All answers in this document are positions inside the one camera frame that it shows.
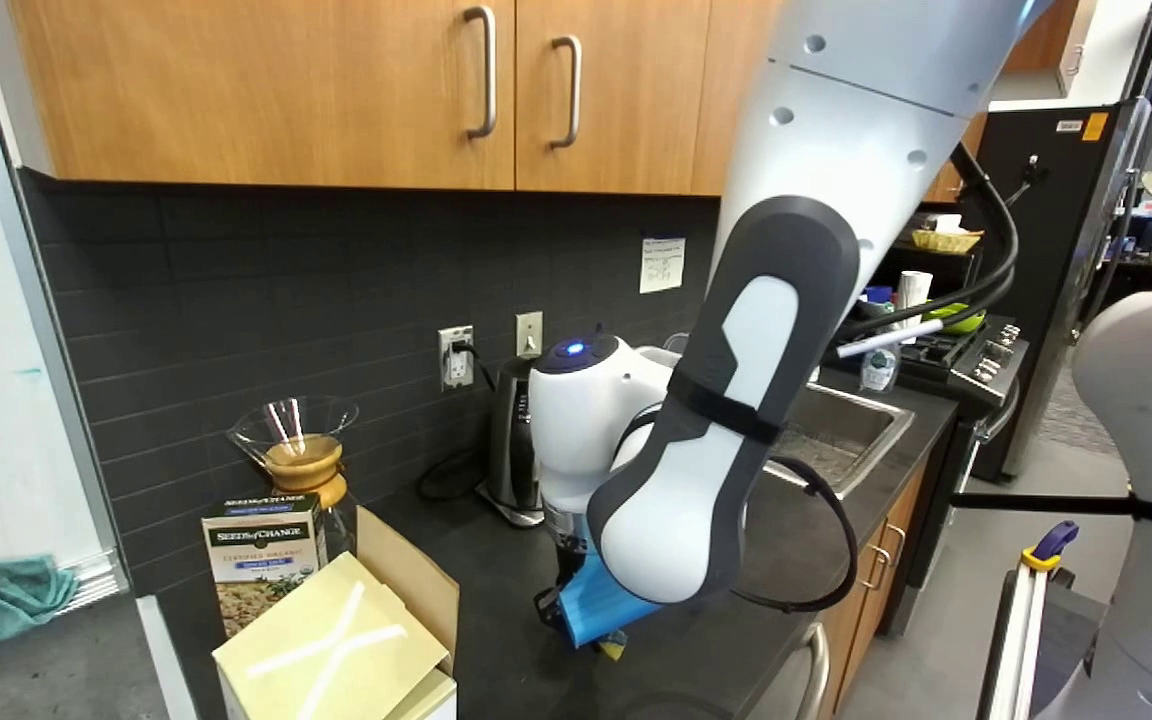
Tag green yellow sponge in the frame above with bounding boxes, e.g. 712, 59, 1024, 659
595, 639, 630, 662

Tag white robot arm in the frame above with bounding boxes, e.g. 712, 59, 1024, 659
530, 0, 1152, 720

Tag white paper note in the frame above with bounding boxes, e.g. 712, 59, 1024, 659
642, 236, 687, 292

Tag stainless steel kettle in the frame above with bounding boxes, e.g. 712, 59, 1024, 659
482, 361, 546, 528

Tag stainless steel sink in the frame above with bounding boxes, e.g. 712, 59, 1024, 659
769, 383, 913, 495

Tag glass pour-over coffee maker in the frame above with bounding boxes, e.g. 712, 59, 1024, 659
227, 394, 361, 555

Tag white cardboard box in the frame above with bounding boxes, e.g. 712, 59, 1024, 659
213, 507, 462, 720

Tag coffee filter box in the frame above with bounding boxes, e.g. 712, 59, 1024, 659
201, 495, 326, 634

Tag wall power outlet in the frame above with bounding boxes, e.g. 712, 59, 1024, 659
439, 324, 476, 389
518, 311, 546, 361

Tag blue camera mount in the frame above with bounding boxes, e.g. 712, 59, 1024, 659
561, 547, 656, 648

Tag wooden wall cabinets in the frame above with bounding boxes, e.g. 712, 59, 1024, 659
0, 0, 1082, 195

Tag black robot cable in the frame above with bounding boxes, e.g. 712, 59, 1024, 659
728, 137, 1030, 614

